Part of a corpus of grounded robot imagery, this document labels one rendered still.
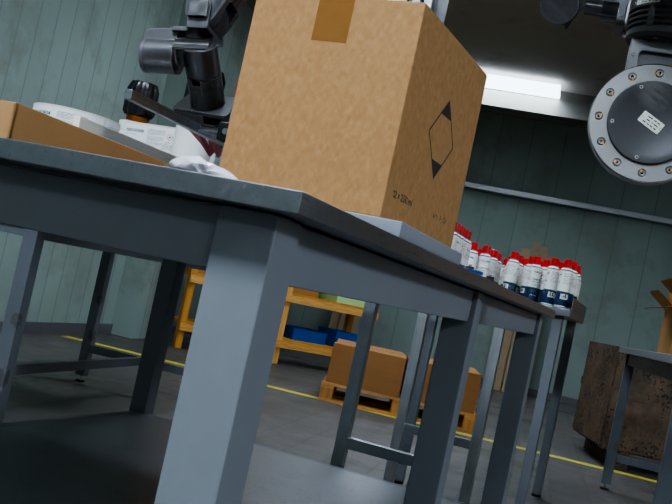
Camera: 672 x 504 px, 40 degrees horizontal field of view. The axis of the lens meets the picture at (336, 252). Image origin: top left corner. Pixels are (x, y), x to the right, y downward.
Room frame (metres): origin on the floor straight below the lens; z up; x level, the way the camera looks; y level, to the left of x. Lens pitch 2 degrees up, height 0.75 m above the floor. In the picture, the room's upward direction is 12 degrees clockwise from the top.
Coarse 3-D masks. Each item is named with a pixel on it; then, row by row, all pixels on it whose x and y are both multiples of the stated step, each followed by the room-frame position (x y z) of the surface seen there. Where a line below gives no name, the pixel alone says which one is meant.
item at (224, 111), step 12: (192, 84) 1.50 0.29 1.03; (204, 84) 1.49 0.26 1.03; (216, 84) 1.50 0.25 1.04; (192, 96) 1.51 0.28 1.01; (204, 96) 1.50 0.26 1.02; (216, 96) 1.51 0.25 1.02; (180, 108) 1.53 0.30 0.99; (192, 108) 1.53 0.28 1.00; (204, 108) 1.52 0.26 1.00; (216, 108) 1.52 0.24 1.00; (228, 108) 1.52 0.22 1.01; (228, 120) 1.51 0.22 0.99
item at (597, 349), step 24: (600, 360) 6.46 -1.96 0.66; (624, 360) 6.03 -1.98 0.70; (600, 384) 6.32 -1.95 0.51; (648, 384) 6.02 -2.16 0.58; (576, 408) 6.88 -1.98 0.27; (600, 408) 6.20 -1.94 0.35; (648, 408) 6.02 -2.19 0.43; (600, 432) 6.08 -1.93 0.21; (624, 432) 6.03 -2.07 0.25; (648, 432) 6.02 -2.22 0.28; (600, 456) 6.37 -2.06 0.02; (648, 456) 6.02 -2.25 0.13
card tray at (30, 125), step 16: (0, 112) 0.93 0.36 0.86; (16, 112) 0.93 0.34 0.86; (32, 112) 0.95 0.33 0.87; (0, 128) 0.93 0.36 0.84; (16, 128) 0.93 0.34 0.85; (32, 128) 0.95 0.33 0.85; (48, 128) 0.98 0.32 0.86; (64, 128) 1.00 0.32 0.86; (80, 128) 1.03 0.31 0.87; (48, 144) 0.98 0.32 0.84; (64, 144) 1.01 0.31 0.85; (80, 144) 1.03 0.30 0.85; (96, 144) 1.06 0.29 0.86; (112, 144) 1.09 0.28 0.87; (144, 160) 1.16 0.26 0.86; (160, 160) 1.19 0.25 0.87
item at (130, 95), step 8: (128, 96) 1.26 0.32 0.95; (136, 96) 1.27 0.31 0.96; (144, 96) 1.28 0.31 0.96; (136, 104) 1.29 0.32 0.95; (144, 104) 1.29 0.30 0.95; (152, 104) 1.31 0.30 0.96; (160, 104) 1.33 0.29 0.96; (152, 112) 1.33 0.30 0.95; (160, 112) 1.33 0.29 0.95; (168, 112) 1.35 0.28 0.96; (176, 112) 1.37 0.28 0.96; (176, 120) 1.37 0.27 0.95; (184, 120) 1.39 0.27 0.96; (192, 120) 1.42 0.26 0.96; (192, 128) 1.42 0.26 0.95; (208, 136) 1.47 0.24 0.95
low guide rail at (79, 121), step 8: (80, 120) 1.28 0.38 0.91; (88, 120) 1.30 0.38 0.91; (88, 128) 1.30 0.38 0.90; (96, 128) 1.32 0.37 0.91; (104, 128) 1.34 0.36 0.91; (104, 136) 1.34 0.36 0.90; (112, 136) 1.36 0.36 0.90; (120, 136) 1.38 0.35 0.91; (128, 136) 1.40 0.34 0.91; (128, 144) 1.40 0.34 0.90; (136, 144) 1.42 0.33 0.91; (144, 144) 1.44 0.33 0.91; (144, 152) 1.44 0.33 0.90; (152, 152) 1.47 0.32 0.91; (160, 152) 1.49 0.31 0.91; (168, 160) 1.51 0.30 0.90
